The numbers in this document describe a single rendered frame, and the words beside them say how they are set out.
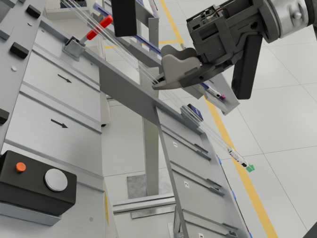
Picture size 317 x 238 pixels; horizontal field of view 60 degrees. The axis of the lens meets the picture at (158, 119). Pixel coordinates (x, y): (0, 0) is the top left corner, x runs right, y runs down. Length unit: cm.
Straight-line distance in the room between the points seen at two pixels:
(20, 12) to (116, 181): 126
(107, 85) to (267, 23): 37
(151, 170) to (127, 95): 69
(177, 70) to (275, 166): 138
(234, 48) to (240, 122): 153
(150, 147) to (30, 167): 92
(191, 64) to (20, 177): 30
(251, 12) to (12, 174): 37
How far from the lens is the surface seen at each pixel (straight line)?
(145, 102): 69
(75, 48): 56
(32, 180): 28
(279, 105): 219
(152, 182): 139
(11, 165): 28
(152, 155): 122
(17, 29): 41
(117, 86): 65
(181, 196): 55
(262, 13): 45
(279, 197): 165
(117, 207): 115
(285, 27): 46
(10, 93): 31
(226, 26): 43
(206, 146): 79
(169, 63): 45
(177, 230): 140
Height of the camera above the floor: 132
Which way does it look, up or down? 44 degrees down
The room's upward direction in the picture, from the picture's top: straight up
